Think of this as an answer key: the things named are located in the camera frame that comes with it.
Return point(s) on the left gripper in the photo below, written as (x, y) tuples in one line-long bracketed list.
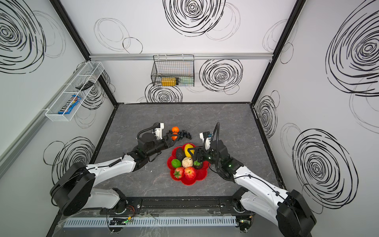
[(168, 142)]

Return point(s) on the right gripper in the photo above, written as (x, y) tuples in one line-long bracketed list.
[(195, 156)]

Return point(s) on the beige potato shaped fruit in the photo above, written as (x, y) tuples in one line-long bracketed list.
[(187, 162)]

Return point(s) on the small orange fruit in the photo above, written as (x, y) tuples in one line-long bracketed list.
[(175, 129)]

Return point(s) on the dark purple plum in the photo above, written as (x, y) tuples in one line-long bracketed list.
[(197, 165)]

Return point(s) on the large yellow lemon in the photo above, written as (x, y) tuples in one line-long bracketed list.
[(189, 150)]

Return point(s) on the black grape bunch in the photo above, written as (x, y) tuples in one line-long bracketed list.
[(183, 134)]

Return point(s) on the dark wrinkled avocado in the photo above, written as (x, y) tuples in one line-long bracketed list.
[(180, 154)]

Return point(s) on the red pink apple fruit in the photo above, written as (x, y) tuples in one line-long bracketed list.
[(189, 173)]

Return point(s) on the red flower shaped bowl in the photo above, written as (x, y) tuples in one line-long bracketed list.
[(201, 174)]

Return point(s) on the green lime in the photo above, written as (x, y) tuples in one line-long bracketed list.
[(176, 163)]

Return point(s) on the red strawberry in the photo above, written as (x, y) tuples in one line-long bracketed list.
[(179, 172)]

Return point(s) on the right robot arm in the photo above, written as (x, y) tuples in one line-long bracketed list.
[(288, 210)]

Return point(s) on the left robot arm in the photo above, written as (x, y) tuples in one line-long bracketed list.
[(76, 189)]

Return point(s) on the yellow box in basket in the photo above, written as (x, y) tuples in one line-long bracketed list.
[(168, 82)]

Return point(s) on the green box in basket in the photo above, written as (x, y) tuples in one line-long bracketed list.
[(186, 81)]

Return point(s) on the black remote control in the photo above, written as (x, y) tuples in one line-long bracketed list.
[(85, 86)]

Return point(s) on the blue candy packet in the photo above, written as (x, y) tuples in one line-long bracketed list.
[(70, 104)]

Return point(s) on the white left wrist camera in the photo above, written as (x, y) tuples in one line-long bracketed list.
[(158, 131)]

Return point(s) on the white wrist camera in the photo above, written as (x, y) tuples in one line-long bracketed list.
[(158, 131), (206, 138)]

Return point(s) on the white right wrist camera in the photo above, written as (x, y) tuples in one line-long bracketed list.
[(206, 138)]

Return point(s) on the black wire basket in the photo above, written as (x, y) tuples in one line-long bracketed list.
[(171, 68)]

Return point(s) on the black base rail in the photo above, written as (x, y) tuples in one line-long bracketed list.
[(213, 204)]

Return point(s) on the white slotted cable duct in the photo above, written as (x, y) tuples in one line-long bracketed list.
[(192, 221)]

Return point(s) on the white wire shelf basket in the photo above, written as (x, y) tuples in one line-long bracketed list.
[(92, 98)]

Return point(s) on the aluminium wall rail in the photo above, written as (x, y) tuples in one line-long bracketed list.
[(180, 56)]

